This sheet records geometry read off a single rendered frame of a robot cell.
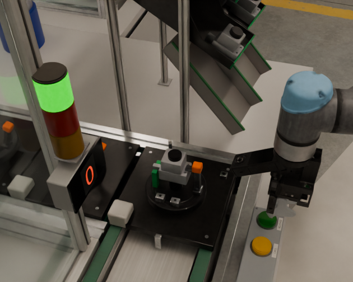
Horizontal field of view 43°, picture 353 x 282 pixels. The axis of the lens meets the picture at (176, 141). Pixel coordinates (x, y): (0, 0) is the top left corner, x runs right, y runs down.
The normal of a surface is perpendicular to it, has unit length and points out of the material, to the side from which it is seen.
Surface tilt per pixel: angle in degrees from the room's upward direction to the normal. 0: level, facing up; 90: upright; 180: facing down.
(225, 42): 90
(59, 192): 90
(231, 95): 45
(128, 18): 0
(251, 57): 90
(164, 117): 0
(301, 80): 0
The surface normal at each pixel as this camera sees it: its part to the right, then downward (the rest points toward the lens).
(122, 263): -0.02, -0.71
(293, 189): -0.30, 0.67
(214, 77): 0.61, -0.28
